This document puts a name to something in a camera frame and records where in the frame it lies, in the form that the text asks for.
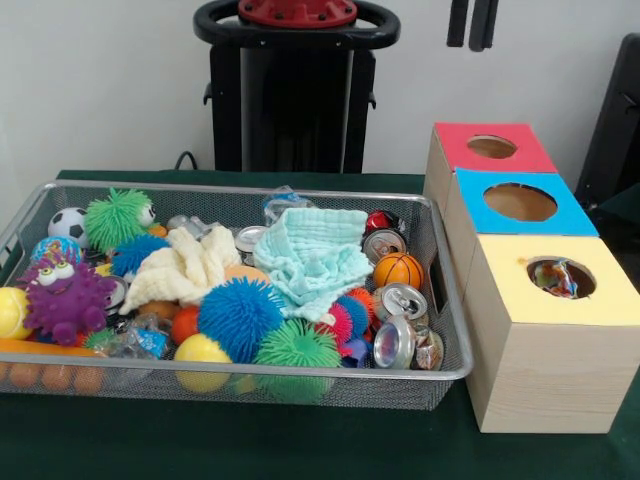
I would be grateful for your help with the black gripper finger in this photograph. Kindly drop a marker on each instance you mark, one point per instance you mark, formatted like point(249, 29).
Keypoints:
point(457, 22)
point(482, 25)

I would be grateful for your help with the wooden box with three holes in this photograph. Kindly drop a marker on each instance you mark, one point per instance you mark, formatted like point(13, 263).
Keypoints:
point(550, 380)

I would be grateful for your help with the orange toy building block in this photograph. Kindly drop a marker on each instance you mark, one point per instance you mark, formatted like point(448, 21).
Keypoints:
point(55, 377)

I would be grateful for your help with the cream cloth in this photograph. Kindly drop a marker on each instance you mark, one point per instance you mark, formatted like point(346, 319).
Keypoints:
point(190, 270)

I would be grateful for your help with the multicoloured knotted rag toy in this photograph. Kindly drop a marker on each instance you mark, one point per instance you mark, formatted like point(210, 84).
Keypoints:
point(555, 280)

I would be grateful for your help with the small soccer ball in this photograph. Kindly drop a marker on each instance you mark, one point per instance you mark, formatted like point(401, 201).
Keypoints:
point(65, 222)

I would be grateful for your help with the small orange basketball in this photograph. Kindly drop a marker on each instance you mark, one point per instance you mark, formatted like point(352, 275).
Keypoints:
point(399, 271)

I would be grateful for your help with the blue spiky ball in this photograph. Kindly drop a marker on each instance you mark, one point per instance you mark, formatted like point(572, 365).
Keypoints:
point(240, 317)

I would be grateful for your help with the purple spiky monster toy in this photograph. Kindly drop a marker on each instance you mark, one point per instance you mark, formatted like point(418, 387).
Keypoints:
point(65, 300)

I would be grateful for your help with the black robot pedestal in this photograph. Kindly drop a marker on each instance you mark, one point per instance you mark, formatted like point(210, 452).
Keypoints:
point(300, 125)

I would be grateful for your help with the mint green cloth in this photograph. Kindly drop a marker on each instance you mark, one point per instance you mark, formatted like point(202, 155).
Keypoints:
point(310, 260)

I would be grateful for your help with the dark green table cloth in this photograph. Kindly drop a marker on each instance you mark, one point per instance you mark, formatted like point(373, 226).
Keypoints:
point(300, 450)
point(627, 200)

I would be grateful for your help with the green spiky ball with eyes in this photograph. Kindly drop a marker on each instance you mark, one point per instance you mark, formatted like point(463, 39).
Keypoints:
point(115, 217)

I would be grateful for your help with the silver drink can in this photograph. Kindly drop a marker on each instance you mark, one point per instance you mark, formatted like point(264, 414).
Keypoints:
point(395, 345)

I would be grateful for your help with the shallow silver mesh bin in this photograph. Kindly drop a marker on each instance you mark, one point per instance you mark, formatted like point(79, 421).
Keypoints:
point(440, 395)

